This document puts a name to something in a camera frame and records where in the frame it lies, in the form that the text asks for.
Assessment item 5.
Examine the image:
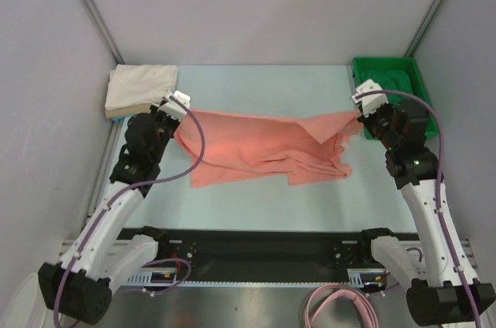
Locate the pink t shirt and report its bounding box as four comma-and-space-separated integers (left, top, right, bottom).
174, 110, 362, 188

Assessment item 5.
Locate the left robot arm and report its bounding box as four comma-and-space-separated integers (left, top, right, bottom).
38, 102, 195, 326

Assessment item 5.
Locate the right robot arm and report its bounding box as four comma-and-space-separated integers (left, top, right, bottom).
356, 95, 495, 327

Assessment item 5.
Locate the tan folded t shirt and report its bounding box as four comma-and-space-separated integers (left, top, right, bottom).
105, 103, 152, 119

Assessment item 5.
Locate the light blue folded t shirt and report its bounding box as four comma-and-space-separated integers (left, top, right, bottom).
111, 115, 129, 122

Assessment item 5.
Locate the green t shirt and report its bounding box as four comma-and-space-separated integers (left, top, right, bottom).
360, 69, 414, 95

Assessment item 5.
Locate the white folded t shirt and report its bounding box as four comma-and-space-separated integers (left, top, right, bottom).
105, 64, 179, 112

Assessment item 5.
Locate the green plastic tray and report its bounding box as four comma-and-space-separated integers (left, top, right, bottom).
352, 56, 440, 142

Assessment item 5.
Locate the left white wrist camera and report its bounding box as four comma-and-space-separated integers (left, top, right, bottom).
158, 89, 191, 122

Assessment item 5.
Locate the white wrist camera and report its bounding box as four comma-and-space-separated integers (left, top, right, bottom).
158, 89, 191, 122
352, 79, 389, 118

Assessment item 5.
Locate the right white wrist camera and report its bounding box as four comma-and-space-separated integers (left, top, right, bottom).
352, 79, 389, 118

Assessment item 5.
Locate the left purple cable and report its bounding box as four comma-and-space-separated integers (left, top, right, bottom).
52, 97, 206, 327

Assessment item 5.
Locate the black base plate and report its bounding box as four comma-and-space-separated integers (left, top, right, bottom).
165, 230, 384, 283

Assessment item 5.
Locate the aluminium frame rail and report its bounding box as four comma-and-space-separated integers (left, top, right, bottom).
59, 239, 479, 272

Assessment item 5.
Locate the white cable duct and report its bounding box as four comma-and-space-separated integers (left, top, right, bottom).
122, 268, 177, 288

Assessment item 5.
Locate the pink cable loop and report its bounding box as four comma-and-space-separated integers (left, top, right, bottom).
302, 284, 379, 328

